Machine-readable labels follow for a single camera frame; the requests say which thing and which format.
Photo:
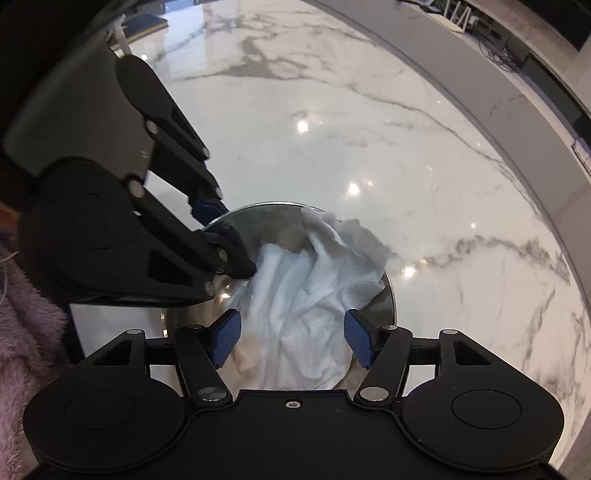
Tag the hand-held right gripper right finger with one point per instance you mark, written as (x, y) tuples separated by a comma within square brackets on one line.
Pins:
[(359, 340)]

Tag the white chair leg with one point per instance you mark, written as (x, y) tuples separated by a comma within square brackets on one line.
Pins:
[(121, 33)]

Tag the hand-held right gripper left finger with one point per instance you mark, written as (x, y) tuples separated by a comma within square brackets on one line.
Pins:
[(226, 339)]

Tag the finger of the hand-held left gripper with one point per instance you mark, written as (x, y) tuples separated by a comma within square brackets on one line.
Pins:
[(210, 210), (233, 244)]

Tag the purple fleece garment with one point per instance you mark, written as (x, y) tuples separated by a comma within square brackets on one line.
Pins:
[(27, 350)]

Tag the stainless steel bowl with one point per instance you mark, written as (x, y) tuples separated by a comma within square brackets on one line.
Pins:
[(244, 226)]

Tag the blue mat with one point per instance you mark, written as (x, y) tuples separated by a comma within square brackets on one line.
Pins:
[(143, 21)]

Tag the white cloth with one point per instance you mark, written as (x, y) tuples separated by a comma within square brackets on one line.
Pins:
[(300, 300)]

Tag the white metal rack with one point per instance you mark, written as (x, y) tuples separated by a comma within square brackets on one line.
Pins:
[(455, 14)]

